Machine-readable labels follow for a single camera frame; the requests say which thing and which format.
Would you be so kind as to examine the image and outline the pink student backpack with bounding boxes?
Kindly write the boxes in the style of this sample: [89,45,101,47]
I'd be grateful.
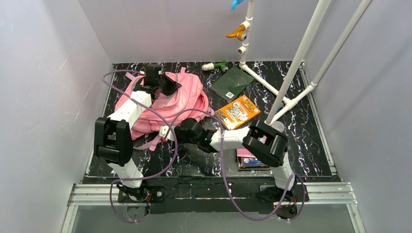
[130,67,215,151]

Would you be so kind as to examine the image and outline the pink sticker book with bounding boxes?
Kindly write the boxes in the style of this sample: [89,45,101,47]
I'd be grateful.
[236,149,256,159]

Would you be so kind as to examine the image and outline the aluminium rail frame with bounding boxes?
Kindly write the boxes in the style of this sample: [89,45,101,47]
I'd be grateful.
[62,176,364,233]

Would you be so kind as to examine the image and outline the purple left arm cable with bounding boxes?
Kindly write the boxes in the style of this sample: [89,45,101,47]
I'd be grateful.
[102,70,223,224]

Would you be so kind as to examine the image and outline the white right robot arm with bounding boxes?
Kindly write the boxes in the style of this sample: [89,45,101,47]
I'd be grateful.
[174,118,295,191]

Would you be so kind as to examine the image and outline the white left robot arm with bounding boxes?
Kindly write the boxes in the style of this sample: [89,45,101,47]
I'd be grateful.
[94,64,181,189]

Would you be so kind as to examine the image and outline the green white pipe fitting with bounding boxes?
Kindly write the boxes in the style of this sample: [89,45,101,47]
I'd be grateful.
[201,61,229,72]

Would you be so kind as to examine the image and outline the white pvc pipe frame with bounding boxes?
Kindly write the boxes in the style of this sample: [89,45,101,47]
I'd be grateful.
[238,0,370,120]

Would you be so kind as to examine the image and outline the orange tap handle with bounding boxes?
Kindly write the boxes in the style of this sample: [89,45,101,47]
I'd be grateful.
[226,24,246,41]

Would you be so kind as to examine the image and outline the orange activity book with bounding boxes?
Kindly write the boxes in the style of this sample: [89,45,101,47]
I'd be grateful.
[215,95,261,130]

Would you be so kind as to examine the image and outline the stacked grey books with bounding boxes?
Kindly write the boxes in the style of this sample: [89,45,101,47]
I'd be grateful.
[237,157,270,171]

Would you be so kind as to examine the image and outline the dark green notebook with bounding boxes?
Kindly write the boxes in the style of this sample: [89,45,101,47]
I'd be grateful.
[211,67,255,102]

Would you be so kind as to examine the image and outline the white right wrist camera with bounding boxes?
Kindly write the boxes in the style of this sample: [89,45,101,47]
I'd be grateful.
[159,126,175,142]

